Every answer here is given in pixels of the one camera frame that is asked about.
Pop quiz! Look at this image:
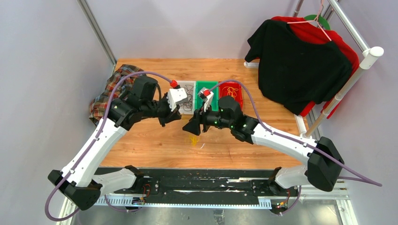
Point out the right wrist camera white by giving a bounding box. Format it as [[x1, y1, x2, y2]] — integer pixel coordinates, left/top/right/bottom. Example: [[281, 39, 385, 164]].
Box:
[[198, 87, 214, 113]]

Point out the red t-shirt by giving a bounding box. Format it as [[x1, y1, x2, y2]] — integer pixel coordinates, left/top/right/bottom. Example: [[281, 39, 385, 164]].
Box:
[[270, 16, 359, 119]]

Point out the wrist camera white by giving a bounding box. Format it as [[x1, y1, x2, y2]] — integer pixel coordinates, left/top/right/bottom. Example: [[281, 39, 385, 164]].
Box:
[[198, 87, 214, 113], [167, 88, 189, 112]]

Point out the white plastic bin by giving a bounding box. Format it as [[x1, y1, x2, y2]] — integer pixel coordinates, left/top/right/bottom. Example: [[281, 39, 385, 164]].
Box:
[[176, 80, 196, 115]]

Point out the black t-shirt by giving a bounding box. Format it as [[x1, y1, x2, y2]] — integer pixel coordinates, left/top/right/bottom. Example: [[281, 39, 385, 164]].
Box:
[[245, 19, 353, 115]]

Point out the brown cable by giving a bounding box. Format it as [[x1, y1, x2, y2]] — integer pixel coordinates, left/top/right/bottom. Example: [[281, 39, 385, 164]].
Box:
[[180, 99, 194, 112], [183, 83, 195, 100]]

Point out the plaid flannel shirt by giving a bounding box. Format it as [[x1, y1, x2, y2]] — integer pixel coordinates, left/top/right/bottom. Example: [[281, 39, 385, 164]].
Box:
[[89, 64, 143, 125]]

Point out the red plastic bin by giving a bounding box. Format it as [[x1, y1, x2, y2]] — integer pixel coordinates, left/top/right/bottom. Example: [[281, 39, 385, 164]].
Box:
[[218, 82, 243, 109]]

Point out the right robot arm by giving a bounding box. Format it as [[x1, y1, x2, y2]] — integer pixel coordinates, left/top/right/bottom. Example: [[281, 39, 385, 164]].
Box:
[[183, 96, 344, 195]]

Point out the green plastic bin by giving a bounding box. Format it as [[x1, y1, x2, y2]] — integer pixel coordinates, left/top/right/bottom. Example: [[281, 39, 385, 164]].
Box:
[[193, 81, 219, 113]]

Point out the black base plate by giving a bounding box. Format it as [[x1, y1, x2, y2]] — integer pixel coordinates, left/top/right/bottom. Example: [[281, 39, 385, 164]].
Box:
[[116, 168, 298, 206]]

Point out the green clothes hanger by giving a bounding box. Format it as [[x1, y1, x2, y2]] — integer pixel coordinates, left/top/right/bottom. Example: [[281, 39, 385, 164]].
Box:
[[304, 15, 331, 30]]

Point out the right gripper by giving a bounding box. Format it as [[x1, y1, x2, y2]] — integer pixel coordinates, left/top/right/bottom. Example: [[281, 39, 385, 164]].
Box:
[[183, 102, 233, 136]]

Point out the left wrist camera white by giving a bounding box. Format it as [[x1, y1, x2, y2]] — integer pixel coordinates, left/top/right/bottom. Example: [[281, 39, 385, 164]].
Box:
[[167, 88, 189, 112]]

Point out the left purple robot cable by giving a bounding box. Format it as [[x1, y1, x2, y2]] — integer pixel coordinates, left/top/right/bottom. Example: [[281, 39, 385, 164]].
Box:
[[45, 71, 178, 222]]

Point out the white clothes rack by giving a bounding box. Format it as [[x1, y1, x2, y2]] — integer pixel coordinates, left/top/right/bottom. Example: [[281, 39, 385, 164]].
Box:
[[243, 0, 384, 136]]

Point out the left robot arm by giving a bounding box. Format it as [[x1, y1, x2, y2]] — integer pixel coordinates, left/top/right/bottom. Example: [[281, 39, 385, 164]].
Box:
[[48, 75, 188, 210]]

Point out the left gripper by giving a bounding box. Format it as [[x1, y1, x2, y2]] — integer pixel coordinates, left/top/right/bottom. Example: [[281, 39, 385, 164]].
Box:
[[142, 93, 182, 127]]

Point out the pink clothes hanger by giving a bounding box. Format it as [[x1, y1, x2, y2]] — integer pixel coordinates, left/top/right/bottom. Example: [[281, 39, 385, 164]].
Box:
[[287, 0, 332, 41]]

